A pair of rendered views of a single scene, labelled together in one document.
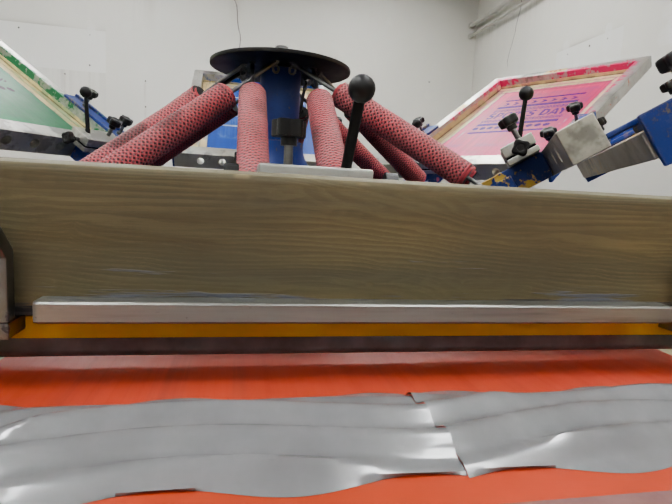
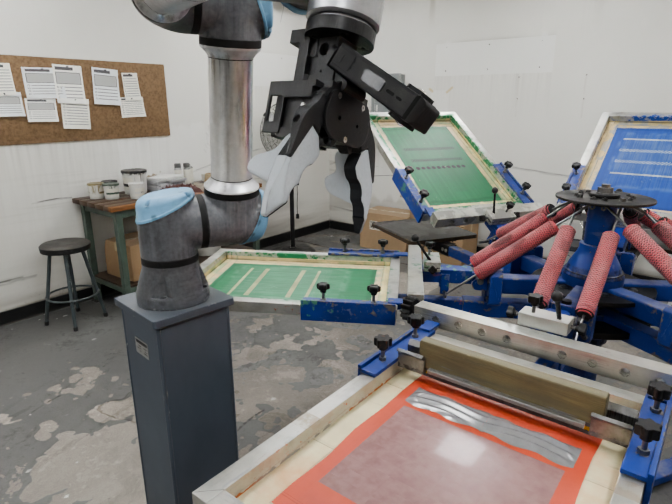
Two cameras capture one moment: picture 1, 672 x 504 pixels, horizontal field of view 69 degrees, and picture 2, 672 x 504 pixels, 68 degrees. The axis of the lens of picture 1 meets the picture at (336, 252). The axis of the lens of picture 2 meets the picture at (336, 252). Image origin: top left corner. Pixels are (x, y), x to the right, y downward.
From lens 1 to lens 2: 1.00 m
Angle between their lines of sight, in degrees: 49
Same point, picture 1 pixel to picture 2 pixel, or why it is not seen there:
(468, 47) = not seen: outside the picture
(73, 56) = (527, 61)
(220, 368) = (462, 393)
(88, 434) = (429, 399)
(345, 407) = (472, 412)
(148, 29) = (596, 25)
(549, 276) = (546, 401)
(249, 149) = (543, 278)
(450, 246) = (517, 385)
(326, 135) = (593, 271)
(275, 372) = (472, 398)
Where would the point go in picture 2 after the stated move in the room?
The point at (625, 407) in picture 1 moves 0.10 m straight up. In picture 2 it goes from (531, 437) to (537, 393)
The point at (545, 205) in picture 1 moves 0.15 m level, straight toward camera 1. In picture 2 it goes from (545, 383) to (482, 395)
